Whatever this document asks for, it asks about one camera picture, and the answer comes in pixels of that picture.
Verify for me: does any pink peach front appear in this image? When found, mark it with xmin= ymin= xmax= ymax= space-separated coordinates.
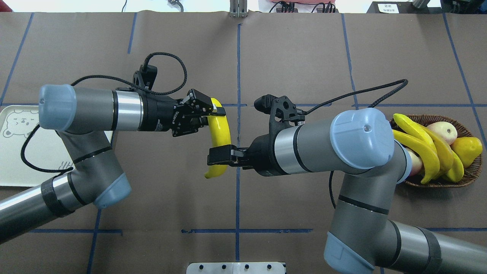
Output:
xmin=406 ymin=148 xmax=424 ymax=177

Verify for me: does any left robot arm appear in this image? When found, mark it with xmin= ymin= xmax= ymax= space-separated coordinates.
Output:
xmin=0 ymin=84 xmax=231 ymax=243

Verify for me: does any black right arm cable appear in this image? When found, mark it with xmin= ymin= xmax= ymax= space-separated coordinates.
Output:
xmin=304 ymin=79 xmax=408 ymax=209

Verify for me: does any yellow banana front short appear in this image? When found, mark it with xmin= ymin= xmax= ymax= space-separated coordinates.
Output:
xmin=441 ymin=151 xmax=464 ymax=183

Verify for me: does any pink peach rear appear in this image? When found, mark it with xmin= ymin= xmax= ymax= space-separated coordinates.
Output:
xmin=427 ymin=121 xmax=458 ymax=145

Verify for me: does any white bear print tray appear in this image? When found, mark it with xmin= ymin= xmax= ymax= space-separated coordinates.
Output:
xmin=0 ymin=105 xmax=73 ymax=187

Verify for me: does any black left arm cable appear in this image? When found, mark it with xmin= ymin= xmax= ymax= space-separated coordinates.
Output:
xmin=21 ymin=52 xmax=188 ymax=174

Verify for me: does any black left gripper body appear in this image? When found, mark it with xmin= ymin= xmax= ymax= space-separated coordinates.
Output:
xmin=138 ymin=93 xmax=200 ymax=137

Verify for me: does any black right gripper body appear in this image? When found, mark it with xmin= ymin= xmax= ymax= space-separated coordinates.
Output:
xmin=243 ymin=135 xmax=278 ymax=177

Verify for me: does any brown wicker basket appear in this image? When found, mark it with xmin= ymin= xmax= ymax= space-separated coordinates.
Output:
xmin=390 ymin=116 xmax=482 ymax=188

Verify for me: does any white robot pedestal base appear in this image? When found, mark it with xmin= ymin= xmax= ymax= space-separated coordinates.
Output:
xmin=186 ymin=261 xmax=287 ymax=274

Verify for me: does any pink peach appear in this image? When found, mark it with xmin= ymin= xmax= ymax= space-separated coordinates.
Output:
xmin=406 ymin=148 xmax=424 ymax=177
xmin=427 ymin=121 xmax=458 ymax=145

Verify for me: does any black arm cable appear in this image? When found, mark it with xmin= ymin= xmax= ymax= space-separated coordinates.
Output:
xmin=21 ymin=52 xmax=188 ymax=174
xmin=304 ymin=79 xmax=408 ymax=209

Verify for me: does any yellow banana top long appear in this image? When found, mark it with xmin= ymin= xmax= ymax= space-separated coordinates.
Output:
xmin=392 ymin=130 xmax=440 ymax=185

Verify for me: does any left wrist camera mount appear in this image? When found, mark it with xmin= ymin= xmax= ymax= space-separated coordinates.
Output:
xmin=133 ymin=64 xmax=158 ymax=90

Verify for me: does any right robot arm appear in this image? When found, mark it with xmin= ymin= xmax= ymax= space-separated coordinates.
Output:
xmin=208 ymin=107 xmax=487 ymax=274

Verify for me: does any yellow pear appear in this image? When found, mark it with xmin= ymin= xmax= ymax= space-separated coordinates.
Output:
xmin=450 ymin=137 xmax=482 ymax=168

